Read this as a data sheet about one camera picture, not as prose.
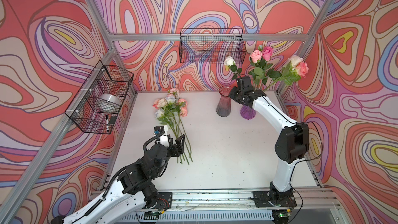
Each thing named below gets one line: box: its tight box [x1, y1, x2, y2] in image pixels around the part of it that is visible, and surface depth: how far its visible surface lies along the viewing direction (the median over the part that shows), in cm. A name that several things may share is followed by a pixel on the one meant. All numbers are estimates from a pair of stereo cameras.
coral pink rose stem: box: [264, 62, 309, 91], surface depth 78 cm
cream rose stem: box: [273, 55, 304, 82], surface depth 79 cm
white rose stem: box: [223, 55, 243, 81], surface depth 81 cm
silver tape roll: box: [98, 93, 123, 112], surface depth 74 cm
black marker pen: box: [105, 114, 110, 133], surface depth 74 cm
